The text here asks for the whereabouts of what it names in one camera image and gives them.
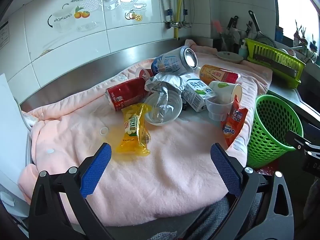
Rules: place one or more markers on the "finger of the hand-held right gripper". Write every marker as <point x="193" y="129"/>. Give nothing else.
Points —
<point x="296" y="140"/>

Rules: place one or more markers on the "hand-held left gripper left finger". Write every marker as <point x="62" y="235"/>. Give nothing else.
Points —
<point x="97" y="170"/>

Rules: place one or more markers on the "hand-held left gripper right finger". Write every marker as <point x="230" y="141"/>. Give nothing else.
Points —
<point x="225" y="170"/>

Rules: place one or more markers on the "green plastic basket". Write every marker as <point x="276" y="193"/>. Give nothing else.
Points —
<point x="272" y="130"/>

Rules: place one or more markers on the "orange snack packet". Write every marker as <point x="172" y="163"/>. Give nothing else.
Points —
<point x="233" y="125"/>

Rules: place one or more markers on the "yellow snack wrapper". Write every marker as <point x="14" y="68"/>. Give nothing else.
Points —
<point x="133" y="127"/>

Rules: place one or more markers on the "clear plastic cup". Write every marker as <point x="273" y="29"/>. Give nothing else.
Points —
<point x="217" y="110"/>

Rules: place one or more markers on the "white paper cup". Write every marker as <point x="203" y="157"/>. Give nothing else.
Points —
<point x="226" y="90"/>

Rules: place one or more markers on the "white plastic bowl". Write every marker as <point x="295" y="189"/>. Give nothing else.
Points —
<point x="173" y="105"/>

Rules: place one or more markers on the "white milk carton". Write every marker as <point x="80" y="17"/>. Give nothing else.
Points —
<point x="193" y="92"/>

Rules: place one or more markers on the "silver foil wrapper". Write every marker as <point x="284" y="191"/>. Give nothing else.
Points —
<point x="162" y="85"/>

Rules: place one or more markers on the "blue and white drink can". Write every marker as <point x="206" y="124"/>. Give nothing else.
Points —
<point x="170" y="62"/>

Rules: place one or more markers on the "grey trousers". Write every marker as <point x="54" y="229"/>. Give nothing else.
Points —
<point x="212" y="220"/>

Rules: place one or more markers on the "pink blanket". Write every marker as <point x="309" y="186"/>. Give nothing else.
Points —
<point x="155" y="175"/>

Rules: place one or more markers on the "red soda can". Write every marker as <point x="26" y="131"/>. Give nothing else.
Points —
<point x="127" y="92"/>

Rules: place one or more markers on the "lime green dish rack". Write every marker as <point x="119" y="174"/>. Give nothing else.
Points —
<point x="280" y="57"/>

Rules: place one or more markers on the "orange drink bottle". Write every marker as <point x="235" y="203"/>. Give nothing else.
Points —
<point x="217" y="73"/>

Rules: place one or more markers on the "potted plants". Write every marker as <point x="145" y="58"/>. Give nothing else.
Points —
<point x="301" y="36"/>

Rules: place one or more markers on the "teal soap bottle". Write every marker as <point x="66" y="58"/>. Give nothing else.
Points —
<point x="242" y="50"/>

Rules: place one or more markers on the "white ceramic plate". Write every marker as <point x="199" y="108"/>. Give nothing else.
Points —
<point x="230" y="57"/>

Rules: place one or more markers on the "red printed plastic cup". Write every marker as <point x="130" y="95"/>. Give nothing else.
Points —
<point x="145" y="73"/>

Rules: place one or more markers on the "utensil holder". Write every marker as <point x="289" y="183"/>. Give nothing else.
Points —
<point x="228" y="42"/>

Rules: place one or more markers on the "pink brush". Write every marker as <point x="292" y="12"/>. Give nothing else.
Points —
<point x="217" y="26"/>

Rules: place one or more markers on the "yellow gas pipe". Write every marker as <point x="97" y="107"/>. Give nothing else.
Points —
<point x="180" y="5"/>

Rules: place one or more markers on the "metal wall valve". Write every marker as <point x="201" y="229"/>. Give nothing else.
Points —
<point x="175" y="24"/>

